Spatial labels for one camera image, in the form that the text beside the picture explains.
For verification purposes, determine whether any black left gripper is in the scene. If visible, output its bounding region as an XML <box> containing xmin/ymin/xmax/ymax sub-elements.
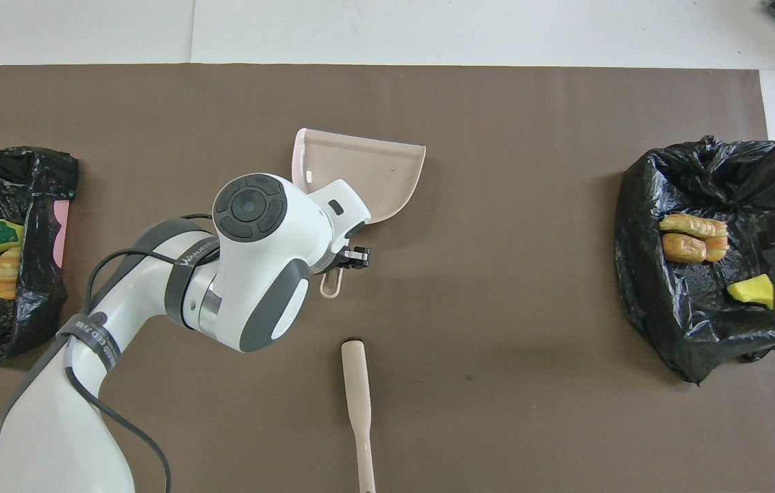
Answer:
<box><xmin>335</xmin><ymin>246</ymin><xmax>371</xmax><ymax>270</ymax></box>

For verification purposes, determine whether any yellow sponge wedge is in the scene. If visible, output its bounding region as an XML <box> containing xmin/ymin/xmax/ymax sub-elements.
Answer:
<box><xmin>727</xmin><ymin>274</ymin><xmax>775</xmax><ymax>310</ymax></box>

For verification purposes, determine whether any beige plastic dustpan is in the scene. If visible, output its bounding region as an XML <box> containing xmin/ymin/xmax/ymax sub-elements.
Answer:
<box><xmin>292</xmin><ymin>127</ymin><xmax>427</xmax><ymax>299</ymax></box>

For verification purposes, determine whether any brown sponge chunk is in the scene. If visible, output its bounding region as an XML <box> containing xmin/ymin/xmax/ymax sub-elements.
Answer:
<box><xmin>661</xmin><ymin>233</ymin><xmax>708</xmax><ymax>264</ymax></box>

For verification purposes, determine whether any beige handled dust brush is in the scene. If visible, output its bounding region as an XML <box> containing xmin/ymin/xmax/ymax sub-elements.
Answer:
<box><xmin>341</xmin><ymin>340</ymin><xmax>377</xmax><ymax>493</ymax></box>

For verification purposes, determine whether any black plastic trash bag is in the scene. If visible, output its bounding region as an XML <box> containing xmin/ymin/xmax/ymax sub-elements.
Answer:
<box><xmin>614</xmin><ymin>135</ymin><xmax>775</xmax><ymax>384</ymax></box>
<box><xmin>0</xmin><ymin>146</ymin><xmax>79</xmax><ymax>362</ymax></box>

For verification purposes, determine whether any pink plastic bin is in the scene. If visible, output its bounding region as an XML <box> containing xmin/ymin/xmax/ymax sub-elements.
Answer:
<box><xmin>51</xmin><ymin>201</ymin><xmax>71</xmax><ymax>269</ymax></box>

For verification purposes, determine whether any brown table mat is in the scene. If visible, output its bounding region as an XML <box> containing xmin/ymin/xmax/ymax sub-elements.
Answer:
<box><xmin>0</xmin><ymin>64</ymin><xmax>775</xmax><ymax>493</ymax></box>

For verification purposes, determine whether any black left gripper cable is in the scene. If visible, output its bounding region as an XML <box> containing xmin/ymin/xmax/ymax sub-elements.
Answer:
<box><xmin>62</xmin><ymin>214</ymin><xmax>217</xmax><ymax>493</ymax></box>

